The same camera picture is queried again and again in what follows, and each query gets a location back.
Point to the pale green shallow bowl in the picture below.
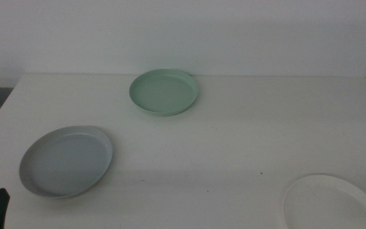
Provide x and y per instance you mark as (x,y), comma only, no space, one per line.
(162,93)

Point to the light grey shallow bowl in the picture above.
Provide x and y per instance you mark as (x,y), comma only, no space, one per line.
(65,163)

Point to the white shallow bowl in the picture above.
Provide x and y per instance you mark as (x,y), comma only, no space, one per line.
(326,206)

